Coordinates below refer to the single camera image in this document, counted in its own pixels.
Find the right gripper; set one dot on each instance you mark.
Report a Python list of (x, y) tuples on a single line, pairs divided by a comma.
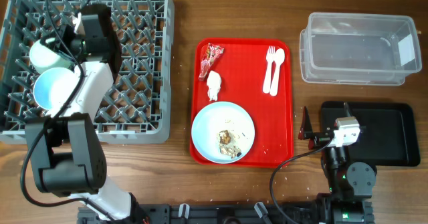
[(319, 138)]

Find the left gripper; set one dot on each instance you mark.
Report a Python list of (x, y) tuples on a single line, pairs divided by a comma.
[(69, 31)]

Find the light blue plastic bowl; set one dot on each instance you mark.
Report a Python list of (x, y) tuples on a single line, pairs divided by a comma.
[(53, 87)]

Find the green plastic bowl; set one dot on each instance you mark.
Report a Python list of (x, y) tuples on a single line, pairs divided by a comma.
[(43, 58)]

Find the white plastic fork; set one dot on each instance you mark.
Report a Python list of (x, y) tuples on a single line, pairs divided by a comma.
[(268, 73)]

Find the red snack wrapper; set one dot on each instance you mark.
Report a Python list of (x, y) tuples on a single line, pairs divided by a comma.
[(212, 54)]

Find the white tissue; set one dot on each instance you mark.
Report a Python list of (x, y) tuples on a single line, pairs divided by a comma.
[(214, 85)]

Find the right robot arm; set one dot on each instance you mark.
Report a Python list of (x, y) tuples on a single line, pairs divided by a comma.
[(350, 182)]

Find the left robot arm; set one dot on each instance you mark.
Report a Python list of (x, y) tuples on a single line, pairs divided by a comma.
[(76, 64)]

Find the grey plastic dishwasher rack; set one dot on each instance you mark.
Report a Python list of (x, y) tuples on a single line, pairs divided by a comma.
[(136, 109)]

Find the black plastic tray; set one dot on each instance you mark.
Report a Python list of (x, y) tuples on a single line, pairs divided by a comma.
[(388, 136)]

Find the clear plastic bin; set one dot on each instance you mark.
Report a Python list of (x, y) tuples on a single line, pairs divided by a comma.
[(359, 49)]

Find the white plastic spoon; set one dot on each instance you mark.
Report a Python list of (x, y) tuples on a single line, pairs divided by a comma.
[(279, 58)]

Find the red plastic serving tray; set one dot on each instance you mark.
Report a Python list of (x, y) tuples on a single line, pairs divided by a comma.
[(242, 69)]

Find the brown food scraps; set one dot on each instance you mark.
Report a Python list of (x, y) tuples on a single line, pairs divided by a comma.
[(228, 145)]

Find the light blue dinner plate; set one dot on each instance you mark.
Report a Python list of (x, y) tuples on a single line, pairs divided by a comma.
[(216, 117)]

